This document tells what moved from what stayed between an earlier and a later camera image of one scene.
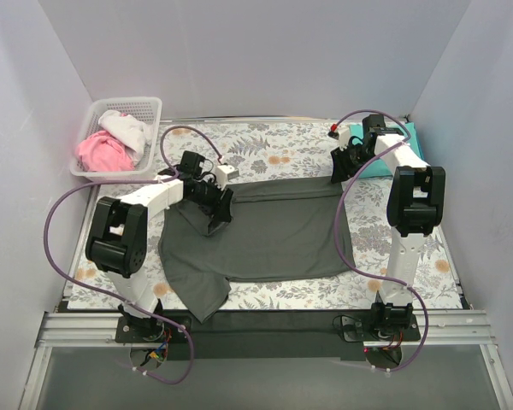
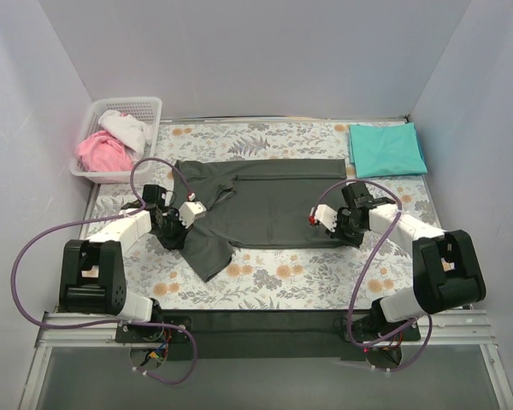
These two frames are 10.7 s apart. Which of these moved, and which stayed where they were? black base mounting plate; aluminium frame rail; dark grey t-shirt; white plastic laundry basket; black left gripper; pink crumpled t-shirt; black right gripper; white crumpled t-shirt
Moved: black left gripper; dark grey t-shirt; black right gripper
Stayed: white plastic laundry basket; pink crumpled t-shirt; white crumpled t-shirt; aluminium frame rail; black base mounting plate
